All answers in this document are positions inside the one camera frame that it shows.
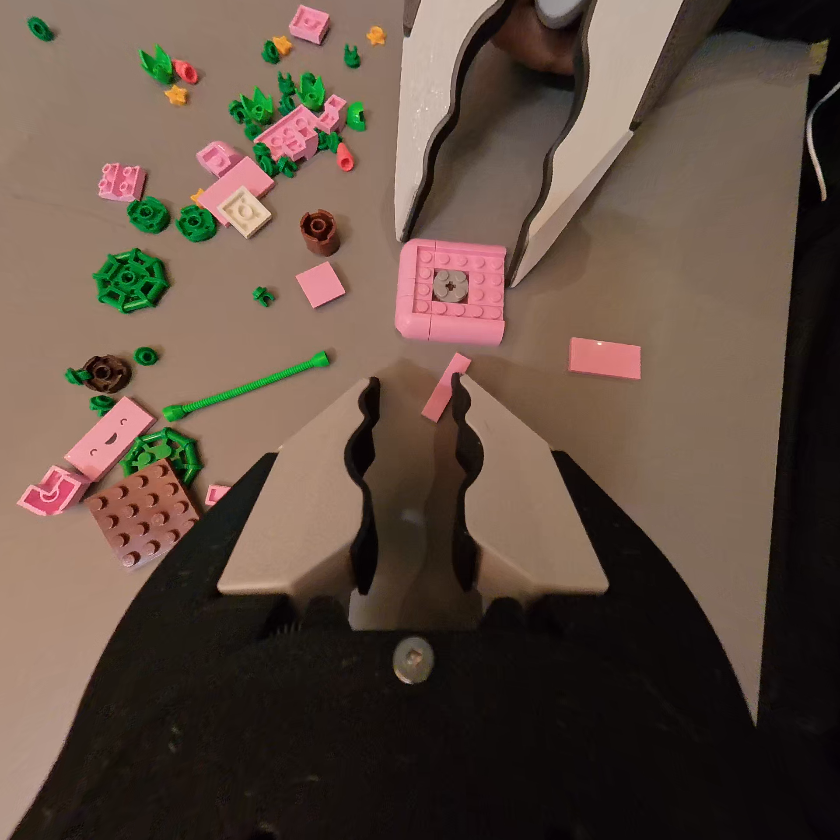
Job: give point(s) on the green octagonal web piece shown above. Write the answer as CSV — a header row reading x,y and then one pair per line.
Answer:
x,y
129,279
172,438

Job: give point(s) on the small green stem piece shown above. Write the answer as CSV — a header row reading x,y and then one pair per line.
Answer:
x,y
352,59

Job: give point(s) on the person's black clothing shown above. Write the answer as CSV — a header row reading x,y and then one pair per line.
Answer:
x,y
814,459

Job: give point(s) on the pink curved brick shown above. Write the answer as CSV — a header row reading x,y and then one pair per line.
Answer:
x,y
210,157

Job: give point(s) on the pink square jumper plate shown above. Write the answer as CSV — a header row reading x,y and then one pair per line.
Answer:
x,y
298,33

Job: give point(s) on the cluster of green leaf pieces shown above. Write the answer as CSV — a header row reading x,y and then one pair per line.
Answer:
x,y
256,108

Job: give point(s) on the green flexible bar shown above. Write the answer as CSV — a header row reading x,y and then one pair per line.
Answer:
x,y
246,386

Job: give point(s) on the dark brown round plate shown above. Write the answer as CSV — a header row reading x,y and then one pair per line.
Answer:
x,y
117,380

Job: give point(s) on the pink corner panel brick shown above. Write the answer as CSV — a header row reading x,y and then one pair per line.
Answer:
x,y
39,502

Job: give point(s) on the brown square studded plate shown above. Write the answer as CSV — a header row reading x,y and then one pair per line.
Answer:
x,y
141,518

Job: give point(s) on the pink stepped studded plate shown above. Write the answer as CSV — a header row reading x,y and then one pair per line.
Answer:
x,y
121,184

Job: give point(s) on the person's right hand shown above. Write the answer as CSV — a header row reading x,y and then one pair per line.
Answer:
x,y
525,46

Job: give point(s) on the coral cone piece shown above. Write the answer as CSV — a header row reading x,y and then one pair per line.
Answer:
x,y
187,73
346,159

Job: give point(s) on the pink rectangular tile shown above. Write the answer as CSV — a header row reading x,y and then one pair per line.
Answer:
x,y
604,358
246,174

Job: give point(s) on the white square plate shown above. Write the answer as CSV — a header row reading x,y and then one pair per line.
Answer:
x,y
259,216

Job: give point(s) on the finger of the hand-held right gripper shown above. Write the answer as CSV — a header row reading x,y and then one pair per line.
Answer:
x,y
617,79
426,79

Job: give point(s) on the pink curved slope tile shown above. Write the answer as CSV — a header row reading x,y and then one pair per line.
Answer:
x,y
320,285

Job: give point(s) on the pink face tile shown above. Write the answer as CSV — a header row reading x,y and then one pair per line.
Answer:
x,y
98,453

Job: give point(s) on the small green clip piece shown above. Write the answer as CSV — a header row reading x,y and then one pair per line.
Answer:
x,y
264,296

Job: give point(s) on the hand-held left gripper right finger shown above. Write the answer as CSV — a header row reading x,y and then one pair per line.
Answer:
x,y
531,525

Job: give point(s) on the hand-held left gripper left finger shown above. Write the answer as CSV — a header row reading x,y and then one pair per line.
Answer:
x,y
295,525

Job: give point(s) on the narrow pink tile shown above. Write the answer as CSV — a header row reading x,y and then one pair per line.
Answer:
x,y
443,387

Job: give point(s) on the brown round brick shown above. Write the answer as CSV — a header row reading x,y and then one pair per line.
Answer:
x,y
319,243

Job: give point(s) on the pink square brick base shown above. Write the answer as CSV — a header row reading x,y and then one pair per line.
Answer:
x,y
420,315

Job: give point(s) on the green spiky leaf element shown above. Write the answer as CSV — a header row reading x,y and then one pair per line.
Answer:
x,y
157,69

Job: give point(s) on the pink plate with holes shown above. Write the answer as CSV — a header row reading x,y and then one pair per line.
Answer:
x,y
275,141

